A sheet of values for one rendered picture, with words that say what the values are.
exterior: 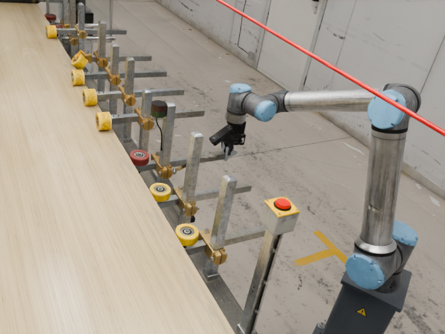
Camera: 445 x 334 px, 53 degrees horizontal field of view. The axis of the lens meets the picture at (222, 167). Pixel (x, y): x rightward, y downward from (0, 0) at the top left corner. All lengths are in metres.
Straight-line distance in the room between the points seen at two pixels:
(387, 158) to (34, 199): 1.20
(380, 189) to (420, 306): 1.48
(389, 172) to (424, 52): 2.62
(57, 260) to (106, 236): 0.17
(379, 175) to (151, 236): 0.79
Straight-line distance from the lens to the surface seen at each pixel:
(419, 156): 4.22
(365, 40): 4.53
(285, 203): 1.16
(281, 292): 2.67
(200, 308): 1.30
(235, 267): 2.72
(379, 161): 1.58
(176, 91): 2.38
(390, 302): 1.98
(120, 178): 1.73
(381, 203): 1.64
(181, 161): 1.96
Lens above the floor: 1.89
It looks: 32 degrees down
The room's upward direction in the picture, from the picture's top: 11 degrees clockwise
